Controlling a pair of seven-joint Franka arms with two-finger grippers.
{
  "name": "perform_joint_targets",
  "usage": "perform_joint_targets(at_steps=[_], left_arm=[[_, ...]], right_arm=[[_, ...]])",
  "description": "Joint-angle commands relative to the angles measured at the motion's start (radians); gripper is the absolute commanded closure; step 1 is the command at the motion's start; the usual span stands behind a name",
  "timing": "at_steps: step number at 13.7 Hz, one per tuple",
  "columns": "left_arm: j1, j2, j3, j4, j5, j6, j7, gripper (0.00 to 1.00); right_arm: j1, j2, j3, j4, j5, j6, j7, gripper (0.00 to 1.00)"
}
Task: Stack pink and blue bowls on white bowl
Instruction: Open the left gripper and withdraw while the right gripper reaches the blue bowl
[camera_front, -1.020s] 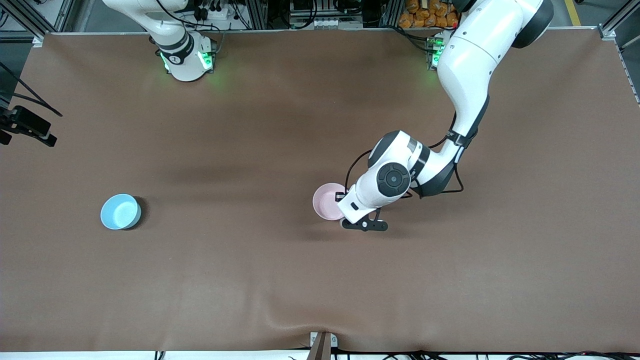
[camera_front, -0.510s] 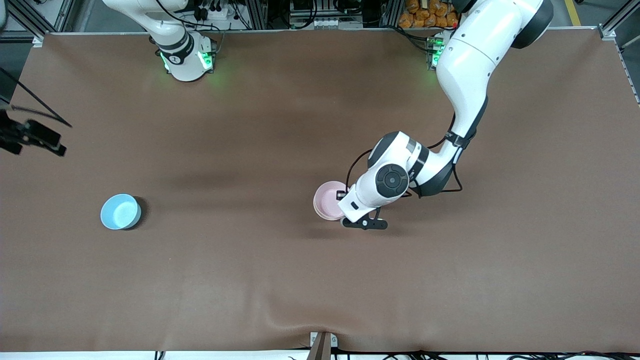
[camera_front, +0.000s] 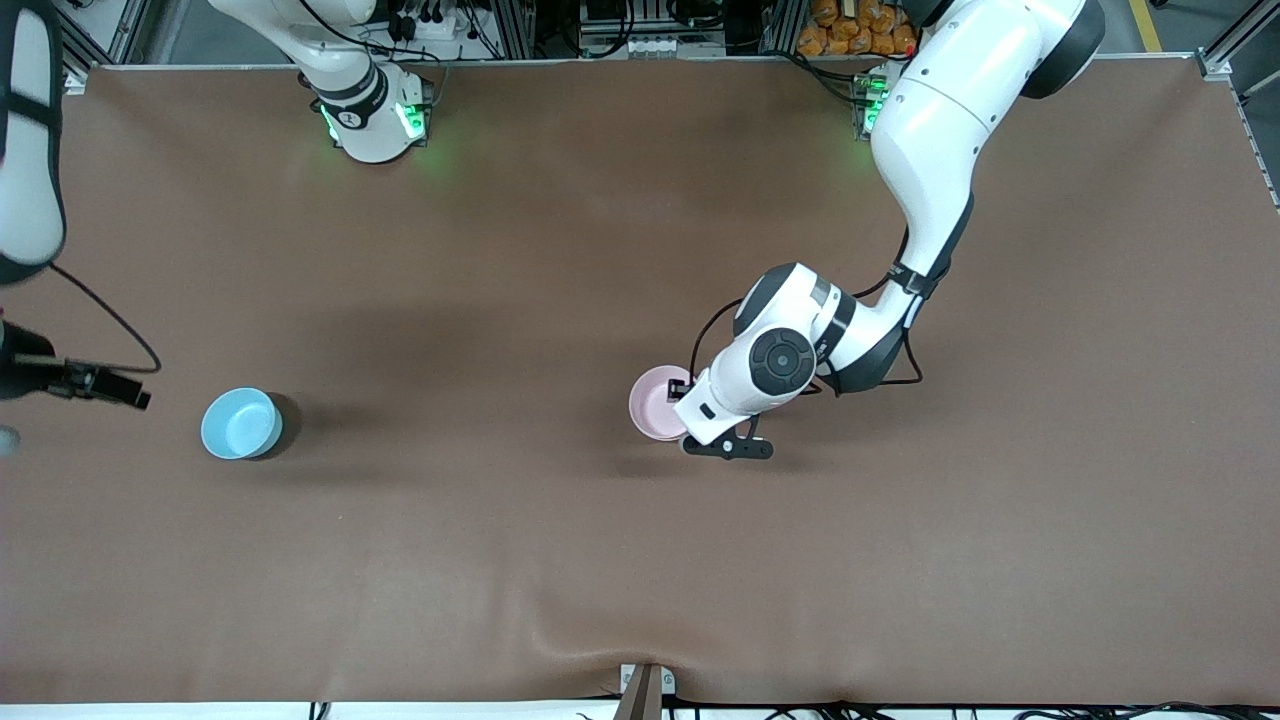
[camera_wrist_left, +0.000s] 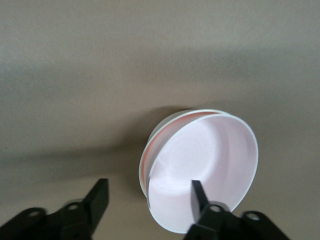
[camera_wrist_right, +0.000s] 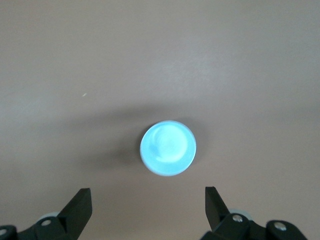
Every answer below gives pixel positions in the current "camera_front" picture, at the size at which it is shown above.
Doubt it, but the pink bowl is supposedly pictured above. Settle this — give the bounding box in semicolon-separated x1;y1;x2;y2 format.
628;365;696;442

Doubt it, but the blue bowl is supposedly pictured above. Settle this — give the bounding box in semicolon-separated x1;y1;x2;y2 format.
201;387;284;461

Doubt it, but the brown table mat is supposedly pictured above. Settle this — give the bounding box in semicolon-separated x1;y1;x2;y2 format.
0;60;1280;706

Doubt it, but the pile of orange objects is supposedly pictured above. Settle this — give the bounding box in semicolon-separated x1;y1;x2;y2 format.
797;0;919;57

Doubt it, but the white power strip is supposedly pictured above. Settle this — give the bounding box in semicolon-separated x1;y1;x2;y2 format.
392;0;456;43

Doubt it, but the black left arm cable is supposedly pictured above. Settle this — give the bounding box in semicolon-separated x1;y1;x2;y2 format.
688;225;926;396

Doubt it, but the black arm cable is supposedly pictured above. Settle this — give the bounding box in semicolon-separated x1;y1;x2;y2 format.
48;262;163;376
688;225;926;396

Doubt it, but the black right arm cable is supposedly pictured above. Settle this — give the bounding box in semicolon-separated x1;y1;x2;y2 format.
48;262;163;376

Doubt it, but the metal table clamp bracket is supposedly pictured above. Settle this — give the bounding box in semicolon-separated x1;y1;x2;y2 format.
618;662;677;720

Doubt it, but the aluminium frame profile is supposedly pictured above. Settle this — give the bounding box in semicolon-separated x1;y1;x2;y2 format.
1195;0;1280;151
60;0;151;76

